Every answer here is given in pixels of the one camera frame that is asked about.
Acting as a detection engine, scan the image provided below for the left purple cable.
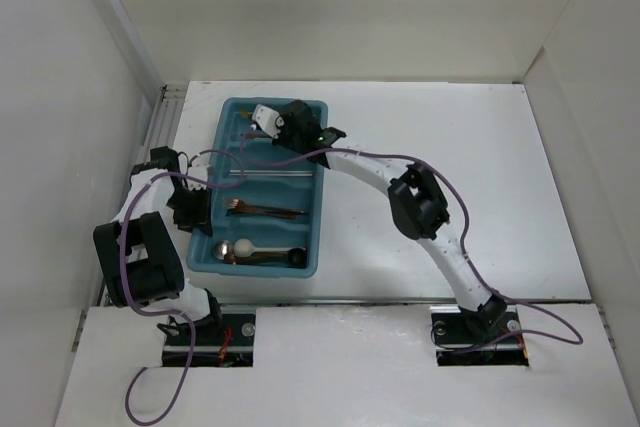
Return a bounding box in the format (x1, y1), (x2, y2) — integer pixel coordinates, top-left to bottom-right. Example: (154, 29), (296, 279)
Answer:
(119, 149), (214, 424)

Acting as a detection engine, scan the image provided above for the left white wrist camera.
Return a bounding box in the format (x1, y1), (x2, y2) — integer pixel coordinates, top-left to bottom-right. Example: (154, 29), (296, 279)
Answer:
(189, 151), (212, 176)

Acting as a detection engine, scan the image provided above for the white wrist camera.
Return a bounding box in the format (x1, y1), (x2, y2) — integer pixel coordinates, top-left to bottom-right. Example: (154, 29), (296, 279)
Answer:
(251, 104), (284, 139)
(189, 151), (212, 176)

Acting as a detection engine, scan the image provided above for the silver spoon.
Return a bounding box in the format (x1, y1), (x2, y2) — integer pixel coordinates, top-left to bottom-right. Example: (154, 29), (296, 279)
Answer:
(212, 240), (234, 261)

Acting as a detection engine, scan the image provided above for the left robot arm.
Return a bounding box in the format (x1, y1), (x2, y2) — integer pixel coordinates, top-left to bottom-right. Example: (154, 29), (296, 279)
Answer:
(93, 146), (224, 344)

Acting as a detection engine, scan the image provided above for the white spoon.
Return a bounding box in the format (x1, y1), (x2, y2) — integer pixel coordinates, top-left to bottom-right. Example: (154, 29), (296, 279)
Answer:
(233, 238), (295, 258)

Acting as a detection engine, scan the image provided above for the black spoon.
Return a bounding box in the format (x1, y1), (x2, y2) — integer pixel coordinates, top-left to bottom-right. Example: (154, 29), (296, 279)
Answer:
(249, 247), (307, 268)

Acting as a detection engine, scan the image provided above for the front aluminium rail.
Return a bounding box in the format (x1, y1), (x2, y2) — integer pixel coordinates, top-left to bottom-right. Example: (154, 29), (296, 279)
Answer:
(217, 294), (457, 307)

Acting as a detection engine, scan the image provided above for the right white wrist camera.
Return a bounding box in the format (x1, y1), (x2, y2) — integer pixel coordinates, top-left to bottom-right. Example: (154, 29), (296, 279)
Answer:
(251, 104), (284, 139)

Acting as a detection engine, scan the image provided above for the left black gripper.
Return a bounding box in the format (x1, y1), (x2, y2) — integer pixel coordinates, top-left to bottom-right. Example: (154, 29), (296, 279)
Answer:
(166, 185), (210, 237)

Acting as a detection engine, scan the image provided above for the purple cable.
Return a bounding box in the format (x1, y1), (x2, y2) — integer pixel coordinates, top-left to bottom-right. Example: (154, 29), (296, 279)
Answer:
(240, 131), (585, 351)
(119, 149), (214, 424)

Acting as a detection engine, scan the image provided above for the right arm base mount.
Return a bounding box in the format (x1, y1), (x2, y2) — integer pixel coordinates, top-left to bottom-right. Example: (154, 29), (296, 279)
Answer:
(430, 310), (529, 367)

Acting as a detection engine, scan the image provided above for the copper fork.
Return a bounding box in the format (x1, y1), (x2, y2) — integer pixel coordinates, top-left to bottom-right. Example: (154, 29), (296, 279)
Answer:
(225, 198), (306, 216)

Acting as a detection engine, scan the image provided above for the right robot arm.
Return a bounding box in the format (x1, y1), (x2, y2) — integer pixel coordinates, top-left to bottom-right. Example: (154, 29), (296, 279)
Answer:
(253, 100), (506, 344)

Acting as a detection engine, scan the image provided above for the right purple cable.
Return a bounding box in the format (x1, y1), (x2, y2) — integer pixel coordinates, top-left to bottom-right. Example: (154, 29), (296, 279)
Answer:
(240, 131), (585, 351)

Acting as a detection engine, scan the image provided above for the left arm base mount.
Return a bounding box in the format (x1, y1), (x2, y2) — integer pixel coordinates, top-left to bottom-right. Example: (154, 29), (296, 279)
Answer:
(157, 306), (257, 368)

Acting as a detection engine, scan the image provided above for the copper spoon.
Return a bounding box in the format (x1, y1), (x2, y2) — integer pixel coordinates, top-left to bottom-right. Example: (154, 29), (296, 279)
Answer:
(223, 252), (292, 266)

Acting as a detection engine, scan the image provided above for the blue plastic cutlery tray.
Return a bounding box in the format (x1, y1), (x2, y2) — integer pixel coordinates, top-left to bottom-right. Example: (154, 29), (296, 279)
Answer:
(186, 97), (324, 279)

